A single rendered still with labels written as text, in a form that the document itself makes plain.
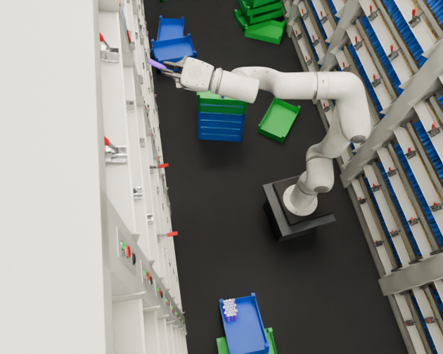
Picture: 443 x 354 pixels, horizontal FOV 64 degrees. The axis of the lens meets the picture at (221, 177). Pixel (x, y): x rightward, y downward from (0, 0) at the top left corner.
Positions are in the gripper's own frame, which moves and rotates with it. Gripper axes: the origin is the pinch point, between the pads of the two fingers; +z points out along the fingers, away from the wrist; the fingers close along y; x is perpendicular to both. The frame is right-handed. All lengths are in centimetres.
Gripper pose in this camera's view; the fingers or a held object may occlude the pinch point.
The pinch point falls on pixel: (168, 68)
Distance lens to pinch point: 128.7
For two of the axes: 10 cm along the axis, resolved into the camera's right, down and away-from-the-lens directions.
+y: -2.3, 9.6, -1.8
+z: -9.7, -2.4, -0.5
